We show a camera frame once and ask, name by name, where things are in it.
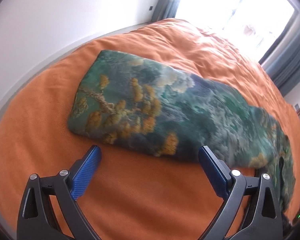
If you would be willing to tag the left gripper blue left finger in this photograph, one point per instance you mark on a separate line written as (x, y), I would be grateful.
(37, 218)

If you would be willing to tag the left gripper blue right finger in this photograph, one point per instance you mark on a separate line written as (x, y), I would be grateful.
(262, 219)

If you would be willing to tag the green patterned brocade jacket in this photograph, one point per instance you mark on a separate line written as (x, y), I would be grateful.
(151, 108)

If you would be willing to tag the orange duvet on bed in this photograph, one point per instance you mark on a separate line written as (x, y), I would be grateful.
(131, 195)

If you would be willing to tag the right grey curtain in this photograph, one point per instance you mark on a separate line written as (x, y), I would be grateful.
(282, 60)

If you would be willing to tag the grey curtain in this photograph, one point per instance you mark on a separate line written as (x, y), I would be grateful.
(282, 60)
(165, 9)

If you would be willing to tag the left grey curtain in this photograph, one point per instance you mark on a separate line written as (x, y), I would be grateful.
(165, 9)

